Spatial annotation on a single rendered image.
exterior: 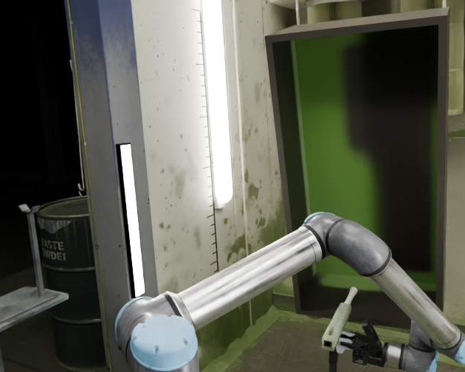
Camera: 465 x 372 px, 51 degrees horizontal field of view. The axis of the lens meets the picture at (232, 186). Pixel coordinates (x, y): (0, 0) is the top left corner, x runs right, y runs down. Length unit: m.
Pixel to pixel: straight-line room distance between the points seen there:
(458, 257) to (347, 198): 0.94
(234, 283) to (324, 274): 1.21
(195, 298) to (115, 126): 0.85
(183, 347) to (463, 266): 2.14
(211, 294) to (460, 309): 1.87
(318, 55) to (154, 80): 0.70
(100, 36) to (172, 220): 0.84
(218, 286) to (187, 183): 1.03
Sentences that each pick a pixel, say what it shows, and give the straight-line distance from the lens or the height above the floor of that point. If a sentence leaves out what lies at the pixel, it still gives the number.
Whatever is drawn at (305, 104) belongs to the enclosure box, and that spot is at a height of 1.38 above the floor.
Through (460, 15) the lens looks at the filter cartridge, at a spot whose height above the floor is 1.78.
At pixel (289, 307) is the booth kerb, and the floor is 0.09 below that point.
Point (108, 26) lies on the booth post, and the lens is 1.96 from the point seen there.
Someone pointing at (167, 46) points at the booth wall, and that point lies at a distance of 2.22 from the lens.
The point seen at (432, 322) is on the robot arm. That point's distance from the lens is 1.65.
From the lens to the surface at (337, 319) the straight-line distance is 1.97.
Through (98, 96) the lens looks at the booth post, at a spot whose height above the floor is 1.46.
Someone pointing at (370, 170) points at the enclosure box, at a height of 1.07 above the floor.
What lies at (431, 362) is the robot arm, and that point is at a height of 0.48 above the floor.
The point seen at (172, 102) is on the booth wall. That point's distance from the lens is 2.21.
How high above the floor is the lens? 1.42
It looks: 10 degrees down
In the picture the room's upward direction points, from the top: 4 degrees counter-clockwise
